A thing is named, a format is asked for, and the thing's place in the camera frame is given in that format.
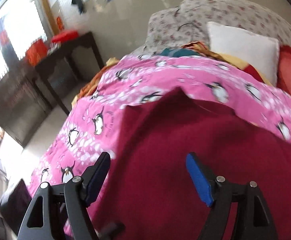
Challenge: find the dark red fleece garment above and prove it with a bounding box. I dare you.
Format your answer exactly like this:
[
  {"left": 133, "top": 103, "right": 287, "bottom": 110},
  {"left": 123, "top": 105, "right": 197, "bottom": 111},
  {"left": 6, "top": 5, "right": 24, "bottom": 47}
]
[{"left": 90, "top": 86, "right": 291, "bottom": 240}]

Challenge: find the orange yellow cloth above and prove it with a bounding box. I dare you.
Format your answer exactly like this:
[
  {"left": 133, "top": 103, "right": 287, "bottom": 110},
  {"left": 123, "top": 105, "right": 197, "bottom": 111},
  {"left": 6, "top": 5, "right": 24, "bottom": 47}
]
[{"left": 72, "top": 57, "right": 122, "bottom": 105}]

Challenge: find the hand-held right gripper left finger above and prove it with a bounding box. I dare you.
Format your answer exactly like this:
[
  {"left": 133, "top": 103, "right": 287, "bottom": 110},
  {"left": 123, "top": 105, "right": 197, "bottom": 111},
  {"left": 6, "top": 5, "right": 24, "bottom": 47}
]
[{"left": 17, "top": 152, "right": 111, "bottom": 240}]

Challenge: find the white pillow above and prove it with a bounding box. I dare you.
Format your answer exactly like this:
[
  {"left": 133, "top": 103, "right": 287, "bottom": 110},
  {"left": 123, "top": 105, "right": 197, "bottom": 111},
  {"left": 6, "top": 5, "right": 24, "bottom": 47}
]
[{"left": 207, "top": 21, "right": 280, "bottom": 87}]

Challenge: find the floral pillow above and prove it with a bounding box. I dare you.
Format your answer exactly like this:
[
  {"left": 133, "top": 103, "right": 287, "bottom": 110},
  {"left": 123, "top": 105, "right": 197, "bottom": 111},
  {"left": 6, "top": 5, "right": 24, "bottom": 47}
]
[{"left": 130, "top": 0, "right": 291, "bottom": 58}]

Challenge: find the dark box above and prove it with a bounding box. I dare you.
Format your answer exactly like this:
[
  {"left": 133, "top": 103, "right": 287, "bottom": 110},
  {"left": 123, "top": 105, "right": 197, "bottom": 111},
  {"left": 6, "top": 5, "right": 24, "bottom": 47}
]
[{"left": 0, "top": 179, "right": 33, "bottom": 220}]

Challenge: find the dark wooden table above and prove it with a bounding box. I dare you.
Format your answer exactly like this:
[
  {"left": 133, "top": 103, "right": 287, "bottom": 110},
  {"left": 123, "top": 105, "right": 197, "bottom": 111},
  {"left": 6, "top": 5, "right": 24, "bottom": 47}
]
[{"left": 34, "top": 31, "right": 104, "bottom": 117}]

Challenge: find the red orange pillow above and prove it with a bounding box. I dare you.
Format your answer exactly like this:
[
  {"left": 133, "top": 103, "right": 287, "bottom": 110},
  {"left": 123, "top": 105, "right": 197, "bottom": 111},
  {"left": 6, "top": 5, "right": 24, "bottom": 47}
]
[{"left": 277, "top": 45, "right": 291, "bottom": 103}]

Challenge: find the dark hanging wall item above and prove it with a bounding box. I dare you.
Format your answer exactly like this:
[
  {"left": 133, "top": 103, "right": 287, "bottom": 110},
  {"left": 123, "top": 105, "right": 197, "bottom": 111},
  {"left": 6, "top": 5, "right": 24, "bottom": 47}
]
[{"left": 71, "top": 0, "right": 86, "bottom": 14}]

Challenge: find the pink penguin print blanket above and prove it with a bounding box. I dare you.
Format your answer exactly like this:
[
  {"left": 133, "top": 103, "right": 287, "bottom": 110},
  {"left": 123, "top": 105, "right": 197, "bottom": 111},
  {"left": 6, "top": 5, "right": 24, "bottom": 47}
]
[{"left": 27, "top": 54, "right": 291, "bottom": 235}]

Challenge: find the teal cloth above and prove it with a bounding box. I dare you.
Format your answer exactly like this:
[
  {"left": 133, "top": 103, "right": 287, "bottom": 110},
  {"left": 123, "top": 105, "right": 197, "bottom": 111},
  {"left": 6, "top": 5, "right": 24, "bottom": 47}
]
[{"left": 159, "top": 48, "right": 203, "bottom": 58}]

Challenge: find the black cable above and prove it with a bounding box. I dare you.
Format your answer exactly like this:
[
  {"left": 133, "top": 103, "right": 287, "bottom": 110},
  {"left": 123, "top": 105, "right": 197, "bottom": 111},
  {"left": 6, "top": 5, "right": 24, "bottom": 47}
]
[{"left": 174, "top": 6, "right": 198, "bottom": 30}]

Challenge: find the flat red gift box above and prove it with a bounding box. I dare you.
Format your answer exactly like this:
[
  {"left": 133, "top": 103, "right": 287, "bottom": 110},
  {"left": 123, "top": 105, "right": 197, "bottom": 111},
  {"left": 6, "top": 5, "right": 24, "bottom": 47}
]
[{"left": 52, "top": 29, "right": 79, "bottom": 43}]

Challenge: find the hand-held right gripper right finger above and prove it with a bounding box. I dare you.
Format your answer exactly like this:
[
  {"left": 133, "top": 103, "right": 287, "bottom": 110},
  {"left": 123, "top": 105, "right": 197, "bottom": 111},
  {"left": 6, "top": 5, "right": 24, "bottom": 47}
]
[{"left": 185, "top": 152, "right": 278, "bottom": 240}]

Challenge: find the large red gift box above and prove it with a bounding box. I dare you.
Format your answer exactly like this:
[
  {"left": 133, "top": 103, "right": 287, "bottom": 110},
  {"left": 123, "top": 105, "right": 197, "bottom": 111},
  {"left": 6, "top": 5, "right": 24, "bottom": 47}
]
[{"left": 25, "top": 39, "right": 48, "bottom": 67}]

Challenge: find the yellow red quilt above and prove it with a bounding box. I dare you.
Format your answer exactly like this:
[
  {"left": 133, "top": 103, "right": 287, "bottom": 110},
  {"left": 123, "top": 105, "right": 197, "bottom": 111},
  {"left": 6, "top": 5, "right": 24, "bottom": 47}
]
[{"left": 182, "top": 41, "right": 273, "bottom": 85}]

